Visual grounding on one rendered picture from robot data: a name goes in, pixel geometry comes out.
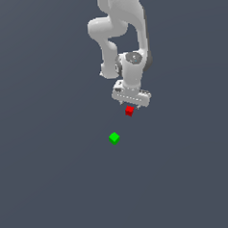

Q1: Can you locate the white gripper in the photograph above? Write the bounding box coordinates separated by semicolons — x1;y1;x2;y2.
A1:
110;77;153;113

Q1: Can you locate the red cube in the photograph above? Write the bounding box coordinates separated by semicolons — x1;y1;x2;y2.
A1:
124;105;136;118

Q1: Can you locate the green cube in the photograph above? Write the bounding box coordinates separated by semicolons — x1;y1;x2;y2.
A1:
108;131;121;146

